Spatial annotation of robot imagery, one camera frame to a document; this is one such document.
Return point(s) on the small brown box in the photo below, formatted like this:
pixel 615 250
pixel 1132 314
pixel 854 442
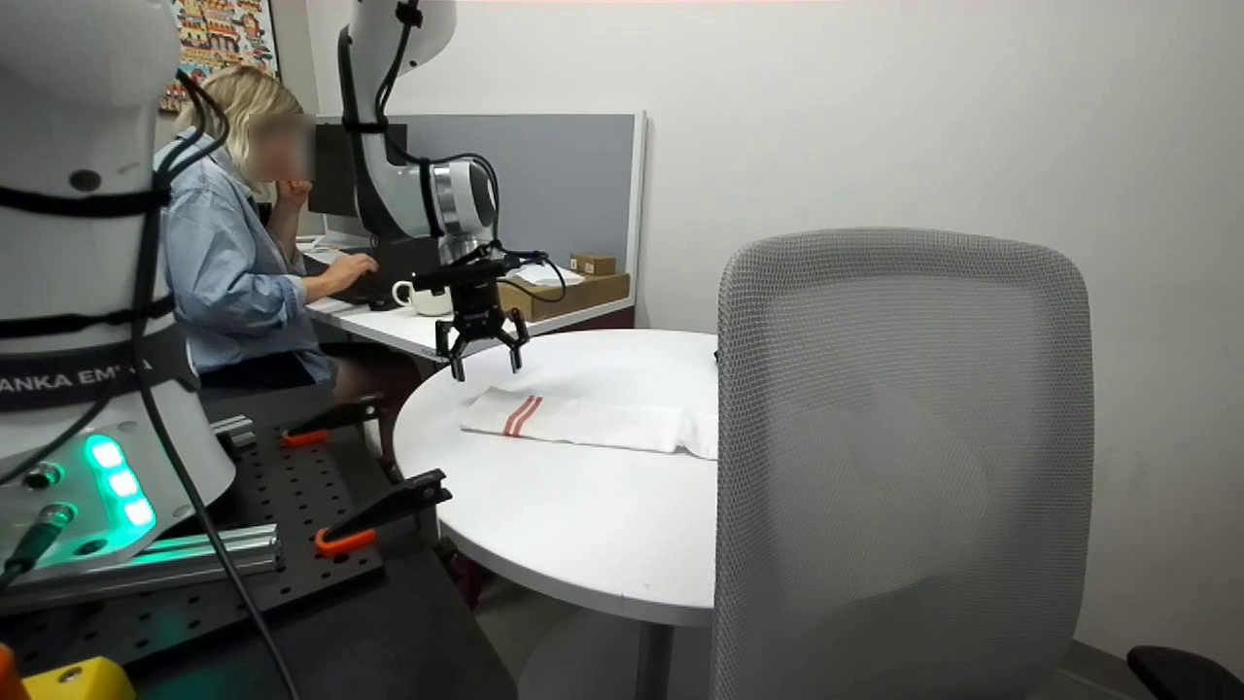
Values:
pixel 591 263

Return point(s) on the black computer monitor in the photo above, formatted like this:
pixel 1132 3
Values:
pixel 334 169

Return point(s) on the flat cardboard box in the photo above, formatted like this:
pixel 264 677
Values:
pixel 576 298

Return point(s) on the grey mesh office chair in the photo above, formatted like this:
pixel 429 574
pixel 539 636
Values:
pixel 895 490

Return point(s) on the colourful wall poster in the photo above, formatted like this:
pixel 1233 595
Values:
pixel 228 34

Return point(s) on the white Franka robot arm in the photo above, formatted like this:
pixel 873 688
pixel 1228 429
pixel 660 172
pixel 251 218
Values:
pixel 63 104

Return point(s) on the person in blue shirt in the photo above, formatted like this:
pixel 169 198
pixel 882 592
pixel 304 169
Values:
pixel 228 277

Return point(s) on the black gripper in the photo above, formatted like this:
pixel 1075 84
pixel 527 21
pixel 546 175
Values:
pixel 484 298

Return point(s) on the aluminium rail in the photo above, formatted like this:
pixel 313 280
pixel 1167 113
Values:
pixel 194 550

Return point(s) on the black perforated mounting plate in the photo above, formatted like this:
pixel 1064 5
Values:
pixel 296 507

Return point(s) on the white mug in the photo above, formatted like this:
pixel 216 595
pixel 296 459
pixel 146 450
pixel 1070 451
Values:
pixel 405 298

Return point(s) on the yellow box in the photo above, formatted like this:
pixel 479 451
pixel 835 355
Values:
pixel 79 681

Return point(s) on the grey desk partition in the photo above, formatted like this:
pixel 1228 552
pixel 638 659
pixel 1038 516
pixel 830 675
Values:
pixel 583 180

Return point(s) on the white towel with red stripes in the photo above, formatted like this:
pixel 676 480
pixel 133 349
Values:
pixel 583 421

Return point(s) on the white office desk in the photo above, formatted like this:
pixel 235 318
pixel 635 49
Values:
pixel 390 332

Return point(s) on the black chair part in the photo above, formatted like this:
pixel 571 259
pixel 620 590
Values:
pixel 1187 675

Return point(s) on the black orange clamp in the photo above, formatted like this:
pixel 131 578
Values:
pixel 390 507
pixel 331 421

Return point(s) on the white paper sheets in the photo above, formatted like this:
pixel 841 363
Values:
pixel 546 275

